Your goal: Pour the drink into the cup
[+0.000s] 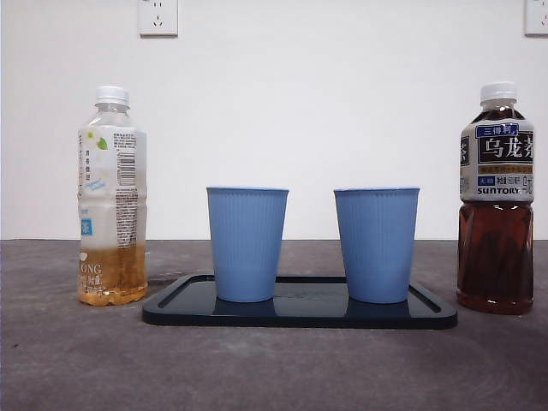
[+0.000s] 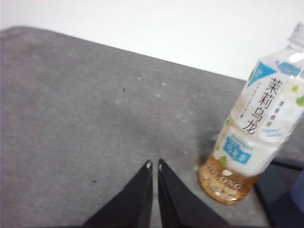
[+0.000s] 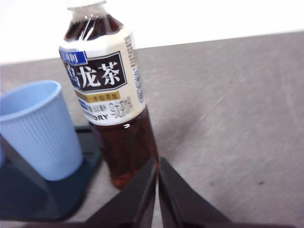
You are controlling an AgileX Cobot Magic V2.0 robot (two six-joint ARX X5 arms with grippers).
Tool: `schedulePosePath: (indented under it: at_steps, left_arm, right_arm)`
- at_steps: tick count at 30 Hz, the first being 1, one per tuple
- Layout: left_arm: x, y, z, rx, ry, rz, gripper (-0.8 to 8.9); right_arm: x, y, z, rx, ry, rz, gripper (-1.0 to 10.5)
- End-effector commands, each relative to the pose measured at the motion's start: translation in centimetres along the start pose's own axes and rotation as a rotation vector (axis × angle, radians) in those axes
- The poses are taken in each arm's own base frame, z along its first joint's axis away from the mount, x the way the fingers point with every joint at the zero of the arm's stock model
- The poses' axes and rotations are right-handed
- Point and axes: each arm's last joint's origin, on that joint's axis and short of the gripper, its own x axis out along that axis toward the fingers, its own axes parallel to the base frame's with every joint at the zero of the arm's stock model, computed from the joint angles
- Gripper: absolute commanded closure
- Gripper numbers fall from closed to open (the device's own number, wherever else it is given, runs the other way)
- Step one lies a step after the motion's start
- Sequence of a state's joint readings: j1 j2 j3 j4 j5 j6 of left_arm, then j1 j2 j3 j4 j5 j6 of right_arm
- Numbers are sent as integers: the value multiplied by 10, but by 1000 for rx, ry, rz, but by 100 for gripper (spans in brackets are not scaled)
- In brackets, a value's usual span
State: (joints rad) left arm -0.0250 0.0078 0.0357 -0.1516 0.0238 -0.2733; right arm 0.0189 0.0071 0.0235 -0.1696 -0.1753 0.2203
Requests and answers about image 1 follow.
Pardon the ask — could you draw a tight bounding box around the pale jasmine tea bottle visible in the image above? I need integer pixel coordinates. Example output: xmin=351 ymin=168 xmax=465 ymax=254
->
xmin=76 ymin=85 xmax=150 ymax=307

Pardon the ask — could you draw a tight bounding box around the dark oolong tea bottle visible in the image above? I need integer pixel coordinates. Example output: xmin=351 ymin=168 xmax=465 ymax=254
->
xmin=456 ymin=80 xmax=537 ymax=316

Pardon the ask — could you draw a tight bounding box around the blue ribbed plastic cup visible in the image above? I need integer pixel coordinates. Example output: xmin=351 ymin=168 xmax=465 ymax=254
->
xmin=333 ymin=186 xmax=421 ymax=305
xmin=205 ymin=186 xmax=290 ymax=304

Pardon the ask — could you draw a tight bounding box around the dark rectangular tray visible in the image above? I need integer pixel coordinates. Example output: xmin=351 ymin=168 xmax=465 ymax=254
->
xmin=141 ymin=274 xmax=459 ymax=330

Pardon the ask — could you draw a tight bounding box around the white wall socket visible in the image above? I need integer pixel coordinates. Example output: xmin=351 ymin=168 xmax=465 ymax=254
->
xmin=137 ymin=0 xmax=179 ymax=38
xmin=524 ymin=0 xmax=548 ymax=37

